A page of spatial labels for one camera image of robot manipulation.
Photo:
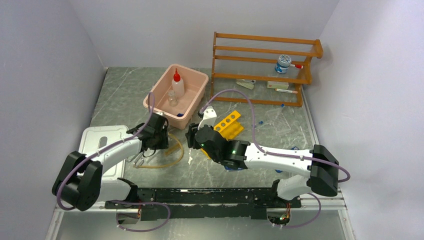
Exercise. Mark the small glass flask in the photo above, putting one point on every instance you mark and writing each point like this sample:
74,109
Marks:
172,98

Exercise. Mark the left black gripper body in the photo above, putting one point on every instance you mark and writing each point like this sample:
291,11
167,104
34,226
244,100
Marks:
161,140

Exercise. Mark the yellow test tube rack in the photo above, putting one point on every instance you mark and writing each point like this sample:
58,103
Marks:
228,127

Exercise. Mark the red-tipped tube on shelf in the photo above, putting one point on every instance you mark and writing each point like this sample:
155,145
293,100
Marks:
286,91

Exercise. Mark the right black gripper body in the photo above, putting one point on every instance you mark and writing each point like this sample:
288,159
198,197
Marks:
215,158

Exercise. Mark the blue black handheld tool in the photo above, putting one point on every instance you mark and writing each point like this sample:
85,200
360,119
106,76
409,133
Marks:
295,148

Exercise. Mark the blue-lidded jar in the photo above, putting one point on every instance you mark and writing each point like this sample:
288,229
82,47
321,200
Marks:
283,63

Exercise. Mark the pink plastic bin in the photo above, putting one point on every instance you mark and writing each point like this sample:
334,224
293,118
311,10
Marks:
194,82

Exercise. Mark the blue safety glasses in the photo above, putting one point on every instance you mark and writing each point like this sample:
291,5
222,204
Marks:
232,169

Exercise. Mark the orange wooden shelf rack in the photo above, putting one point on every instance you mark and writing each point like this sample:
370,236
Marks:
253,57

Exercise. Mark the red-capped marker pen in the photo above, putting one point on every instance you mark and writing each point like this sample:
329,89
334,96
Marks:
298,66

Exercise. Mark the small white box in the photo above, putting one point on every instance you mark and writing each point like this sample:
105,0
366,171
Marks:
277,85

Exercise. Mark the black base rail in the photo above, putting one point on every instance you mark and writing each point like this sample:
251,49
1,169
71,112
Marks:
197,203

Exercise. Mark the white stapler-like object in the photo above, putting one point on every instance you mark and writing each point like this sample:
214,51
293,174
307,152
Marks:
246,83

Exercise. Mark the white plastic tray lid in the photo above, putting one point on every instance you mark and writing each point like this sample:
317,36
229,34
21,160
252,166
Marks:
97,137

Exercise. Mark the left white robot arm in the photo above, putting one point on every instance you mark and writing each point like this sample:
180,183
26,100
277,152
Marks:
80,182

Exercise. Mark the metal crucible tongs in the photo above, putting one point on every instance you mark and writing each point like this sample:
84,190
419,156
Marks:
136,160

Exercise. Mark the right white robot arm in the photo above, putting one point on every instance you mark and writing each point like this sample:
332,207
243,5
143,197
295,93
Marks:
314,171

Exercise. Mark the red-capped squeeze bottle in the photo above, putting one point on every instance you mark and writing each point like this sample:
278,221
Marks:
178,84

